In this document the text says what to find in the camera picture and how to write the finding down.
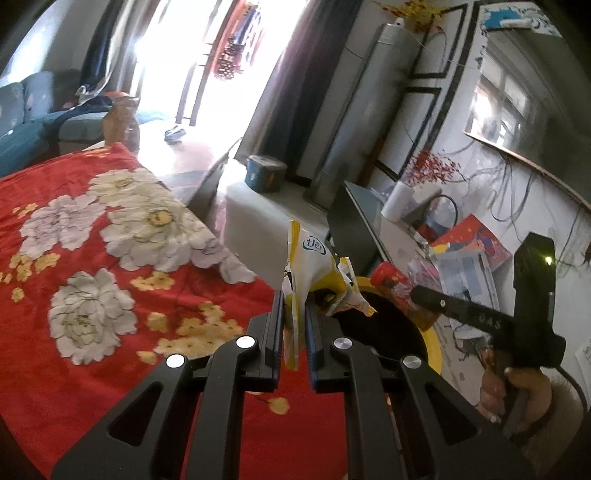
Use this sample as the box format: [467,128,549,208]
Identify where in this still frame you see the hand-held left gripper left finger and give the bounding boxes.
[51,290,286,480]

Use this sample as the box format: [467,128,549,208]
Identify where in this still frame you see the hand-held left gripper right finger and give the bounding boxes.
[305,300,539,480]

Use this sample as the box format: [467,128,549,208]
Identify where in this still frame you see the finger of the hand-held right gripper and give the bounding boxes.
[410,285,504,334]

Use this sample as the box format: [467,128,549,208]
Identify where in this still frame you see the red snack packet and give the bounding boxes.
[368,262,441,330]

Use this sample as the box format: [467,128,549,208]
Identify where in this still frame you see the yellow rimmed trash bin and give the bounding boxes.
[318,276,443,402]

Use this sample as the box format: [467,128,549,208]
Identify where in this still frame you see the yellow white snack packet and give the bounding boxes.
[281,220,377,372]

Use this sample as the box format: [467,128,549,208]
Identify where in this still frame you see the person's right forearm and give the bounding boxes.
[522,371,585,450]

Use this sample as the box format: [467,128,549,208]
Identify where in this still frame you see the person's right hand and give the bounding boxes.
[479,346,555,423]

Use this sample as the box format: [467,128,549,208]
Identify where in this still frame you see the printed paper sheet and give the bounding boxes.
[434,251,499,315]

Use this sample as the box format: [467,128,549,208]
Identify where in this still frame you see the red printed box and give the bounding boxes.
[429,215,513,273]

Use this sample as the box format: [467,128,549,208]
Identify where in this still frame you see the white paper towel roll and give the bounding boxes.
[381,181,414,222]

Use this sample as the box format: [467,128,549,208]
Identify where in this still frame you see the red berry branches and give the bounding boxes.
[406,148,462,185]

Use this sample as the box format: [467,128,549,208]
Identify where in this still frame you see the blue fabric stool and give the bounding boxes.
[245,154,287,193]

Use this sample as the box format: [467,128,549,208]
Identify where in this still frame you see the red floral blanket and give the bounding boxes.
[0,142,356,480]

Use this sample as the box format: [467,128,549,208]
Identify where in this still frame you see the grey standing air conditioner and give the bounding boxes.
[302,21,423,210]

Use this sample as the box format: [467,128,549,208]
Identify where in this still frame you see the grey window curtain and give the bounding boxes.
[240,0,352,162]

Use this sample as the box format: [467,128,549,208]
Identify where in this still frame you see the glass balcony door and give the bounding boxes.
[129,0,305,127]

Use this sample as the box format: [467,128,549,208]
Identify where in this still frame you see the brown paper bag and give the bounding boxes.
[102,95,140,153]

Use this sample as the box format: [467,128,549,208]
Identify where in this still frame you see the yellow artificial flowers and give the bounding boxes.
[374,0,446,33]

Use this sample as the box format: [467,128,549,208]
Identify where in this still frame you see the blue patterned sofa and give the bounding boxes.
[0,69,167,178]

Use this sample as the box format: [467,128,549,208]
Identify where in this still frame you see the dark blue window curtain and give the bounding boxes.
[83,0,139,93]

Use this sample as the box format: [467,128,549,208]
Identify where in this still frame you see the wall mounted television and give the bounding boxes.
[464,28,591,204]

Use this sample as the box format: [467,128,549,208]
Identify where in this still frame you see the blue white wall picture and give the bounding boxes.
[480,4,559,35]

